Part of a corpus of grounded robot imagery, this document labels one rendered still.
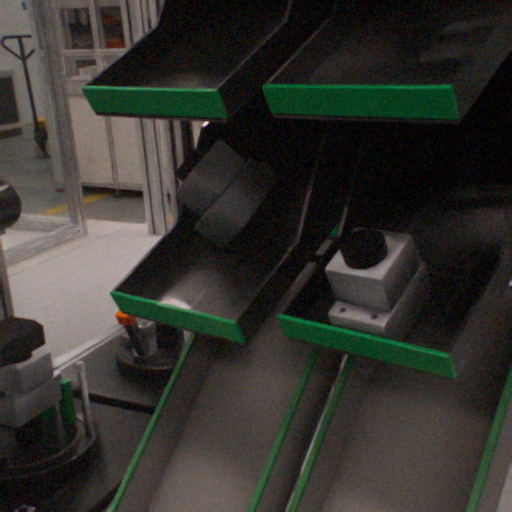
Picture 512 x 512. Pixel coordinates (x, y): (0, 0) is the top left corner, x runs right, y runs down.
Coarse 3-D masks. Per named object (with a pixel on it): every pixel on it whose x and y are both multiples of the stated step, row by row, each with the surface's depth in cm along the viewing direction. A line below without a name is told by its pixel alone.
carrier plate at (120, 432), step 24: (96, 408) 95; (120, 408) 95; (120, 432) 89; (144, 432) 89; (96, 456) 85; (120, 456) 85; (72, 480) 81; (96, 480) 81; (120, 480) 80; (0, 504) 78; (48, 504) 78; (72, 504) 77; (96, 504) 77
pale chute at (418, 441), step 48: (480, 336) 64; (336, 384) 63; (384, 384) 66; (432, 384) 64; (480, 384) 62; (336, 432) 63; (384, 432) 64; (432, 432) 62; (480, 432) 60; (336, 480) 64; (384, 480) 62; (432, 480) 60; (480, 480) 54
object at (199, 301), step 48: (240, 144) 73; (288, 144) 76; (336, 144) 62; (288, 192) 69; (336, 192) 63; (192, 240) 69; (240, 240) 66; (288, 240) 64; (144, 288) 66; (192, 288) 63; (240, 288) 61; (288, 288) 60; (240, 336) 56
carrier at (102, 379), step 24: (120, 336) 107; (144, 336) 110; (168, 336) 105; (96, 360) 108; (120, 360) 103; (144, 360) 101; (168, 360) 102; (72, 384) 102; (96, 384) 101; (120, 384) 101; (144, 384) 100; (144, 408) 95
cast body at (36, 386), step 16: (32, 352) 83; (48, 352) 84; (0, 368) 81; (16, 368) 80; (32, 368) 82; (48, 368) 84; (0, 384) 82; (16, 384) 81; (32, 384) 82; (48, 384) 84; (0, 400) 81; (16, 400) 80; (32, 400) 82; (48, 400) 84; (0, 416) 82; (16, 416) 81; (32, 416) 82
